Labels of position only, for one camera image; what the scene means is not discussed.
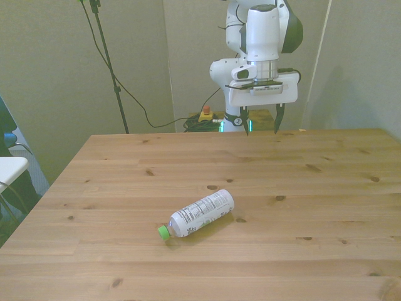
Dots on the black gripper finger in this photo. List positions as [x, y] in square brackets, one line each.
[245, 122]
[279, 120]

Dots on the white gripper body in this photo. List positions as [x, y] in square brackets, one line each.
[264, 97]

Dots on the white bottle with green cap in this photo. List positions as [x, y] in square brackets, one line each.
[200, 213]

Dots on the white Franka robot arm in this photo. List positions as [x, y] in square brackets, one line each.
[262, 34]

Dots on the yellow emergency stop button box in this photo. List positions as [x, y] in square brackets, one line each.
[206, 115]

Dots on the white chair seat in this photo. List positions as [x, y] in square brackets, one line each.
[11, 169]

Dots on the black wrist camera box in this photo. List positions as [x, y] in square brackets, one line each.
[266, 88]

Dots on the black camera stand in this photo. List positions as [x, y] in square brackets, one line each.
[108, 62]

